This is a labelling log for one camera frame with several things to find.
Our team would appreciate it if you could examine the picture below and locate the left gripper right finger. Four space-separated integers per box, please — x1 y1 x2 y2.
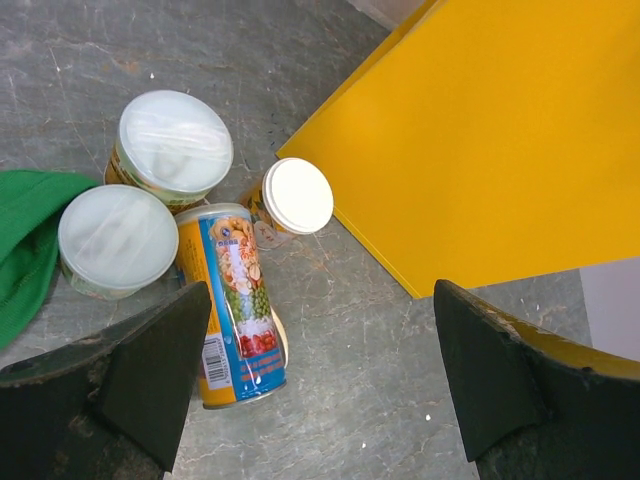
433 280 640 479

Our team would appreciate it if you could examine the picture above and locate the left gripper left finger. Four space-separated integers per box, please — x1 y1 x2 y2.
1 282 212 479

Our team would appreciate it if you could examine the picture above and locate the cartoon label can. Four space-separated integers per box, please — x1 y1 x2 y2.
175 203 286 409

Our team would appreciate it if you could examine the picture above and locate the white lid small can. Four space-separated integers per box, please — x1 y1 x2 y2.
238 157 334 250

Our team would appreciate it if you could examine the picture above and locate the yellow box counter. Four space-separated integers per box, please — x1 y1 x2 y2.
280 1 639 298

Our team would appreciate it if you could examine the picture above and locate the green cloth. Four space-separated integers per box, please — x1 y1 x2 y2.
1 169 98 348

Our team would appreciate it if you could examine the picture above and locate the white lid yellow can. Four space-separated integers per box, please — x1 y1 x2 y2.
104 90 234 214

